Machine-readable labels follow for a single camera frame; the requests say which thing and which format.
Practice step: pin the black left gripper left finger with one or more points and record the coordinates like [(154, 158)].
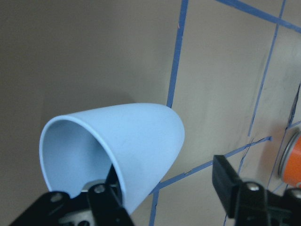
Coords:
[(113, 186)]

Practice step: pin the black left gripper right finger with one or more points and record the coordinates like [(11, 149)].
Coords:
[(228, 186)]

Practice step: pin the light blue plastic cup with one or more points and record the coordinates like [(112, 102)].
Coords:
[(141, 141)]

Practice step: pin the orange can with silver lid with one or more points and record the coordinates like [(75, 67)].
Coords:
[(290, 164)]

